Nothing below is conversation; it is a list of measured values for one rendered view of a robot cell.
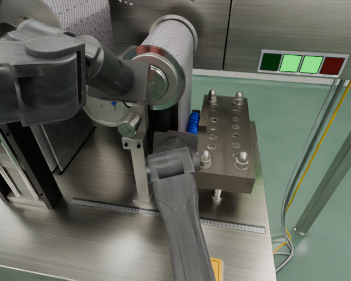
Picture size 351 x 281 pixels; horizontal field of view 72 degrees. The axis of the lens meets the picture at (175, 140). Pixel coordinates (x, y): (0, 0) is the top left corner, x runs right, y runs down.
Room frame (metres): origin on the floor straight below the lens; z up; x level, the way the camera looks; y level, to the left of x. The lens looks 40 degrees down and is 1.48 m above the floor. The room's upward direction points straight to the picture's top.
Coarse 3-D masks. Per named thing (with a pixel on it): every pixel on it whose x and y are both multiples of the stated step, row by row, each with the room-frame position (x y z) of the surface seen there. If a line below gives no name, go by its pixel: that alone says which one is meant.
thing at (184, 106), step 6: (192, 66) 0.69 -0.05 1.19; (192, 72) 0.70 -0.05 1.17; (186, 84) 0.56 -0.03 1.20; (186, 90) 0.57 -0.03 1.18; (186, 96) 0.57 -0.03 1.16; (180, 102) 0.47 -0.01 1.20; (186, 102) 0.58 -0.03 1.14; (180, 108) 0.47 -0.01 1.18; (186, 108) 0.58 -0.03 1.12; (180, 114) 0.47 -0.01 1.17; (186, 114) 0.59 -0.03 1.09; (180, 120) 0.47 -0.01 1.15; (186, 120) 0.59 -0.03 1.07; (180, 126) 0.47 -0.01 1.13; (186, 126) 0.60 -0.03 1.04
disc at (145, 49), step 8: (136, 48) 0.48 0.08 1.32; (144, 48) 0.48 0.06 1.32; (152, 48) 0.48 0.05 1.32; (160, 48) 0.48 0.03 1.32; (128, 56) 0.49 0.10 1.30; (160, 56) 0.47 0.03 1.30; (168, 56) 0.47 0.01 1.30; (176, 64) 0.47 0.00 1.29; (176, 72) 0.47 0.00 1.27; (184, 80) 0.47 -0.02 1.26; (184, 88) 0.47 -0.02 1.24; (176, 96) 0.47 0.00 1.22; (168, 104) 0.47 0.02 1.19
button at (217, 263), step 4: (212, 260) 0.25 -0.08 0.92; (216, 260) 0.25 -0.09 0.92; (220, 260) 0.25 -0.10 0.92; (212, 264) 0.24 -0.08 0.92; (216, 264) 0.24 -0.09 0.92; (220, 264) 0.24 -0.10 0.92; (216, 268) 0.23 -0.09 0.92; (220, 268) 0.23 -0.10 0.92; (216, 272) 0.22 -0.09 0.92; (220, 272) 0.22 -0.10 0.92; (216, 276) 0.21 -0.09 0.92; (220, 276) 0.21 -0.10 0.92; (216, 280) 0.20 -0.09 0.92; (220, 280) 0.20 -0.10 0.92
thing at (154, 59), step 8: (136, 56) 0.48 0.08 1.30; (144, 56) 0.47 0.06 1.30; (152, 56) 0.47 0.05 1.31; (152, 64) 0.47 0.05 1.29; (160, 64) 0.47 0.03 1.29; (168, 64) 0.46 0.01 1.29; (168, 72) 0.46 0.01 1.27; (168, 80) 0.46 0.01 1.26; (176, 80) 0.46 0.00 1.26; (168, 88) 0.46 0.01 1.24; (176, 88) 0.46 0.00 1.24; (168, 96) 0.46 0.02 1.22; (152, 104) 0.47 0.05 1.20; (160, 104) 0.47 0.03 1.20
